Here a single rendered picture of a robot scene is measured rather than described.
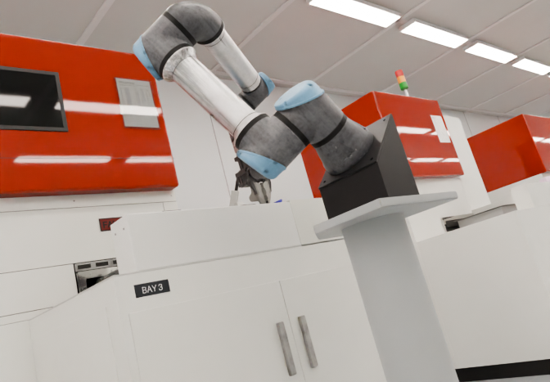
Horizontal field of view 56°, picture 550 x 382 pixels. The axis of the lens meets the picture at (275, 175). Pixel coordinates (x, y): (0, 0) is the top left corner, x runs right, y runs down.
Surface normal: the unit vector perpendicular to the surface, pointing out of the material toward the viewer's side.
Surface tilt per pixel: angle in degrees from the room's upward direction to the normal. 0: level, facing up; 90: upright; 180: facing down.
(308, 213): 90
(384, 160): 90
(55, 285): 90
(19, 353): 90
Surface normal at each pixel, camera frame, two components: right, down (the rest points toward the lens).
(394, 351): -0.61, -0.04
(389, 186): 0.65, -0.36
